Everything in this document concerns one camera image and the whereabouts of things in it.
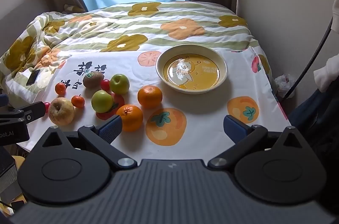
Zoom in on black smartphone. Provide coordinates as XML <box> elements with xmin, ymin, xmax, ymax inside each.
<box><xmin>26</xmin><ymin>69</ymin><xmax>41</xmax><ymax>86</ymax></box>

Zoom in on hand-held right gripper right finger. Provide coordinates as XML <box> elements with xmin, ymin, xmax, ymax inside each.
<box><xmin>208</xmin><ymin>115</ymin><xmax>305</xmax><ymax>170</ymax></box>

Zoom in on white garment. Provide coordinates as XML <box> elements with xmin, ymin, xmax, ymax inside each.
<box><xmin>314</xmin><ymin>0</ymin><xmax>339</xmax><ymax>93</ymax></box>

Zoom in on brown kiwi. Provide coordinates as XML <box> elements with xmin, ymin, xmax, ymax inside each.
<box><xmin>83</xmin><ymin>71</ymin><xmax>105</xmax><ymax>88</ymax></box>

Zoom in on dark blue garment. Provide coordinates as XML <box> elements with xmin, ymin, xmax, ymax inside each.
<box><xmin>289</xmin><ymin>86</ymin><xmax>339</xmax><ymax>161</ymax></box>

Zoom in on large orange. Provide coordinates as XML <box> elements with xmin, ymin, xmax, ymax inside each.
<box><xmin>116</xmin><ymin>105</ymin><xmax>144</xmax><ymax>133</ymax></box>
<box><xmin>137</xmin><ymin>85</ymin><xmax>163</xmax><ymax>109</ymax></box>

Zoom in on wrinkled yellow-red apple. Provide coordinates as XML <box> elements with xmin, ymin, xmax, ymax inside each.
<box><xmin>48</xmin><ymin>97</ymin><xmax>75</xmax><ymax>126</ymax></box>

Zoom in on yellow cartoon print bowl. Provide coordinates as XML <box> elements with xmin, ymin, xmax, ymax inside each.
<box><xmin>156</xmin><ymin>44</ymin><xmax>228</xmax><ymax>92</ymax></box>

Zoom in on grey box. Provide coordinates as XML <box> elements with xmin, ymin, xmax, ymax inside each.
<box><xmin>0</xmin><ymin>147</ymin><xmax>19</xmax><ymax>203</ymax></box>

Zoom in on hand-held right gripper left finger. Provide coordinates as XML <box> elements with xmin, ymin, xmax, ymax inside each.
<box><xmin>40</xmin><ymin>115</ymin><xmax>138</xmax><ymax>171</ymax></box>

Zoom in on black cable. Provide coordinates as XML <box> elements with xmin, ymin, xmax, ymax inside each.
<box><xmin>281</xmin><ymin>16</ymin><xmax>334</xmax><ymax>101</ymax></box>

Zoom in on small tangerine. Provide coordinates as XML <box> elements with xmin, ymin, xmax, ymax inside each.
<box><xmin>55</xmin><ymin>82</ymin><xmax>67</xmax><ymax>95</ymax></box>
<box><xmin>71</xmin><ymin>95</ymin><xmax>85</xmax><ymax>108</ymax></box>

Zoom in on white persimmon print cloth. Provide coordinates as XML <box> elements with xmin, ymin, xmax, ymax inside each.
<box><xmin>16</xmin><ymin>46</ymin><xmax>292</xmax><ymax>161</ymax></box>

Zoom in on grey bed headboard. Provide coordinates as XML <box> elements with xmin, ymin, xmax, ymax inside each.
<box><xmin>14</xmin><ymin>0</ymin><xmax>51</xmax><ymax>36</ymax></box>

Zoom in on white plastic bag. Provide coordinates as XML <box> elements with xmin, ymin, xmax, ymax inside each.
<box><xmin>274</xmin><ymin>74</ymin><xmax>296</xmax><ymax>99</ymax></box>

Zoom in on green apple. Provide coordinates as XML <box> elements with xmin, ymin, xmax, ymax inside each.
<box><xmin>91</xmin><ymin>90</ymin><xmax>114</xmax><ymax>113</ymax></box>
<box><xmin>109</xmin><ymin>74</ymin><xmax>130</xmax><ymax>95</ymax></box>

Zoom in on floral pillow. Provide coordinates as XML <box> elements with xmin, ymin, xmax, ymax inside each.
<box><xmin>64</xmin><ymin>4</ymin><xmax>87</xmax><ymax>14</ymax></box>

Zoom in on floral striped quilt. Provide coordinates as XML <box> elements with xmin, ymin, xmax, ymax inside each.
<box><xmin>0</xmin><ymin>1</ymin><xmax>273</xmax><ymax>108</ymax></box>

